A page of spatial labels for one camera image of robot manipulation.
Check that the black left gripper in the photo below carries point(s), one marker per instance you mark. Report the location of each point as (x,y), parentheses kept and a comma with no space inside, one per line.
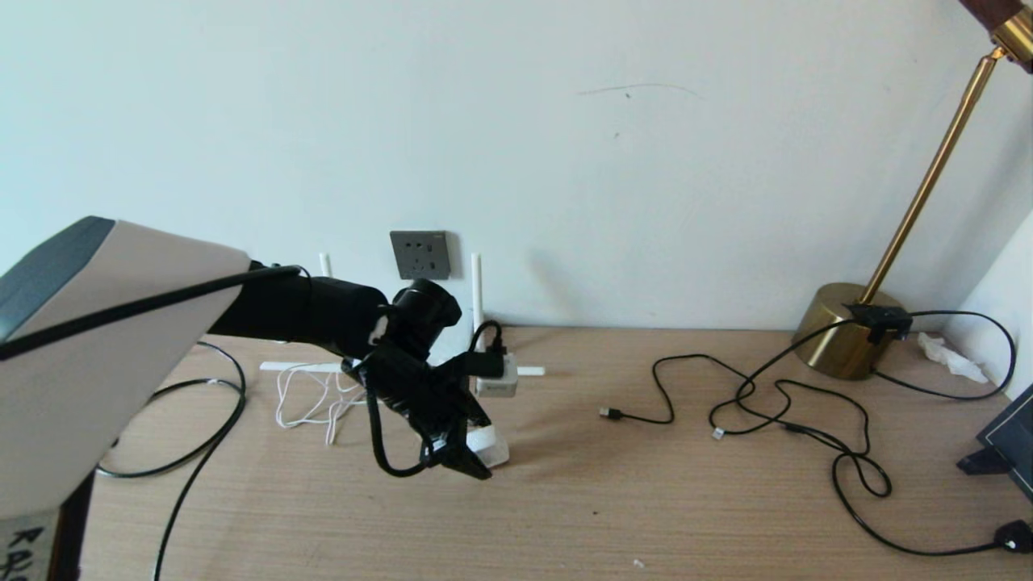
(411,395)

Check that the white power adapter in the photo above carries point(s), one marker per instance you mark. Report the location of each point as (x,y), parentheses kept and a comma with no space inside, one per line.
(494,452)

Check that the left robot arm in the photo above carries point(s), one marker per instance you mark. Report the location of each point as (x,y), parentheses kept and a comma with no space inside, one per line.
(121,323)

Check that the white router with antennas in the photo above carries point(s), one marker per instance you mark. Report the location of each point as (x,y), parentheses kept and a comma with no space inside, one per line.
(477,298)

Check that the brass desk lamp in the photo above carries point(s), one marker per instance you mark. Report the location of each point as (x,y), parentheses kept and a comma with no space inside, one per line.
(839,331)

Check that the white crumpled tissue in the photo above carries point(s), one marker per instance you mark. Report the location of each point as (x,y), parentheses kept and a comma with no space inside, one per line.
(948,355)

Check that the dark panel on stand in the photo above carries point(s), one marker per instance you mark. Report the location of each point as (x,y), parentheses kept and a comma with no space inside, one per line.
(1009,444)

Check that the grey wall socket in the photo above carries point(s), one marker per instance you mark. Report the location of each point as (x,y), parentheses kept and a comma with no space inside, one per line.
(420,254)

